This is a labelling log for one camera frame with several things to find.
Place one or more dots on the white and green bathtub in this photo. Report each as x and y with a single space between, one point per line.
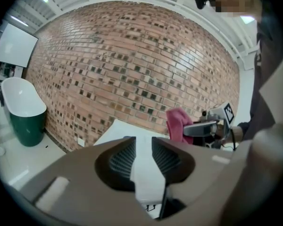
26 102

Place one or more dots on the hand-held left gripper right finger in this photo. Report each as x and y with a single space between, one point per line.
202 173

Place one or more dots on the white round lid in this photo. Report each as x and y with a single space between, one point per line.
0 151

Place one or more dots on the pink cloth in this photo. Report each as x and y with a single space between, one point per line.
177 123

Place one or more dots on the ceiling light panel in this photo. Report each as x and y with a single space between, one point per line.
247 19

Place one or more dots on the person's right forearm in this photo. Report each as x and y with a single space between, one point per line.
243 131

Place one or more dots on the person's dark top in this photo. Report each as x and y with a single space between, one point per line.
271 79

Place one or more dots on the white ceramic sink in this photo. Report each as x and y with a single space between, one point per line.
122 131

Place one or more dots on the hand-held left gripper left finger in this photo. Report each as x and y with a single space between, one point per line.
85 173

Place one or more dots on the white wall outlet plate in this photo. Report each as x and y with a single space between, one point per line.
81 142

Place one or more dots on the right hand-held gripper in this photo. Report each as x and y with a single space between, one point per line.
218 115

